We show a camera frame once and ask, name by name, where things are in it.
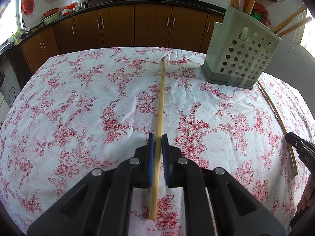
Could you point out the thin dark bamboo chopstick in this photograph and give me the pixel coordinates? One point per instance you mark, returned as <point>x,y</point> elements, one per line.
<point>292,158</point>

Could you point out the red floral white tablecloth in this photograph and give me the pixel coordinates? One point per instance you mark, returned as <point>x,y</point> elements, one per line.
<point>92,109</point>

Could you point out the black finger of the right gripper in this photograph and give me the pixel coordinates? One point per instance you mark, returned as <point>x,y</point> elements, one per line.
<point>305,150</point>

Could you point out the red plastic bag on counter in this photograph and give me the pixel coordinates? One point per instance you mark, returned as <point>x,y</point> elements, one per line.
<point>260,13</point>

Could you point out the green basin with red bowl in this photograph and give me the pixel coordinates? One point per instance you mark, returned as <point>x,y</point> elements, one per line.
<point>50,16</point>

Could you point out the red plastic bag on wall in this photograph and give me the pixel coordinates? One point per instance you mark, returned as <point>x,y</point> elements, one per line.
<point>27,6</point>

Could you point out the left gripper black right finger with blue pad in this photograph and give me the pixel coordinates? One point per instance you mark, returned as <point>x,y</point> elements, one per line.
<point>215,202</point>

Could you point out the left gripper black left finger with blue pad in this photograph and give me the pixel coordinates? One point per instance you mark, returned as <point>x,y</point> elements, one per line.
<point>100,203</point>

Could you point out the green perforated utensil holder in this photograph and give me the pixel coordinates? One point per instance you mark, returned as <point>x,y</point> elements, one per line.
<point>239,50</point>

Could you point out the brown wooden kitchen cabinets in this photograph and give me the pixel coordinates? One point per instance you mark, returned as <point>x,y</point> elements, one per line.
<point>140,25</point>

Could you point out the person's right hand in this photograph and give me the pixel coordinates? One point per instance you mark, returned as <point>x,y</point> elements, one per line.
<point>306,200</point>

